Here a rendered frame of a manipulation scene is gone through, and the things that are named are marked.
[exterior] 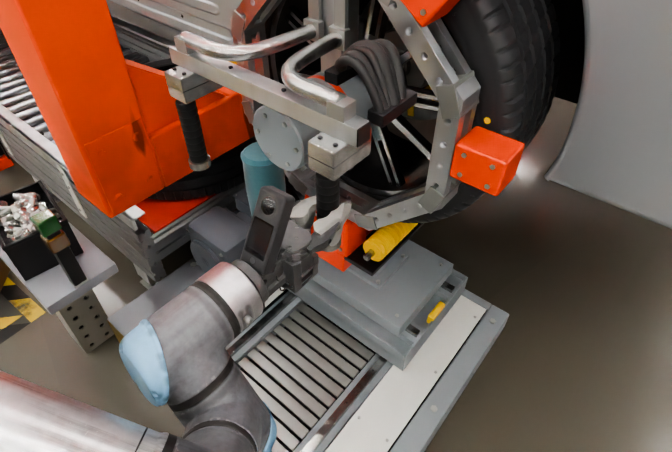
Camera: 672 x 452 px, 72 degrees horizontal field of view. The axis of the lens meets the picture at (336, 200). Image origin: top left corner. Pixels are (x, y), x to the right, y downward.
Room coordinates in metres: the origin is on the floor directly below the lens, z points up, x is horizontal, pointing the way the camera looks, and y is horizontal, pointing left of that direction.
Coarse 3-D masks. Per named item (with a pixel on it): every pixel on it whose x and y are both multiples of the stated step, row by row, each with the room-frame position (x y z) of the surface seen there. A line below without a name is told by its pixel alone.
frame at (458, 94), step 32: (256, 0) 0.92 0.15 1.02; (384, 0) 0.73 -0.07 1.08; (256, 32) 0.98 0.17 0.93; (416, 32) 0.70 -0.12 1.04; (448, 32) 0.73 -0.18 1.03; (256, 64) 1.00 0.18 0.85; (448, 64) 0.67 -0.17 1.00; (448, 96) 0.65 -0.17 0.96; (448, 128) 0.65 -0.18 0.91; (448, 160) 0.64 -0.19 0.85; (352, 192) 0.82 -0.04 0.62; (416, 192) 0.72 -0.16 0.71; (448, 192) 0.65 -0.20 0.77; (384, 224) 0.71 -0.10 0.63
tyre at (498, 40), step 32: (480, 0) 0.73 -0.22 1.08; (512, 0) 0.77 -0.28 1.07; (544, 0) 0.84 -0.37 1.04; (480, 32) 0.72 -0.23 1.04; (512, 32) 0.73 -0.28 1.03; (544, 32) 0.80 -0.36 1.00; (480, 64) 0.71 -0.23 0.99; (512, 64) 0.70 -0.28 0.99; (544, 64) 0.78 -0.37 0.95; (480, 96) 0.70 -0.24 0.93; (512, 96) 0.68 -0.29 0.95; (544, 96) 0.78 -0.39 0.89; (512, 128) 0.68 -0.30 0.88; (480, 192) 0.68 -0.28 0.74
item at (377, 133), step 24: (288, 0) 1.00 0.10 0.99; (288, 24) 1.05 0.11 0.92; (384, 24) 0.87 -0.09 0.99; (312, 72) 0.99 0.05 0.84; (432, 96) 0.78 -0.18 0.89; (384, 144) 0.85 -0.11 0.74; (408, 144) 1.03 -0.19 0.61; (360, 168) 0.92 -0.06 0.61; (384, 168) 0.84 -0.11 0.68; (408, 168) 0.90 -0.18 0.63; (384, 192) 0.82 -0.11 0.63
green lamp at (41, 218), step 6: (42, 210) 0.72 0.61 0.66; (48, 210) 0.72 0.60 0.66; (36, 216) 0.70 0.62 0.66; (42, 216) 0.70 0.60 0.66; (48, 216) 0.70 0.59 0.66; (54, 216) 0.70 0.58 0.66; (36, 222) 0.68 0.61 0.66; (42, 222) 0.68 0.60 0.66; (48, 222) 0.69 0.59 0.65; (54, 222) 0.70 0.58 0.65; (36, 228) 0.69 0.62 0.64; (42, 228) 0.68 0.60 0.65; (48, 228) 0.68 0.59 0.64; (54, 228) 0.69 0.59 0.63; (60, 228) 0.70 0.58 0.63; (42, 234) 0.67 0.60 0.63; (48, 234) 0.68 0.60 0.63
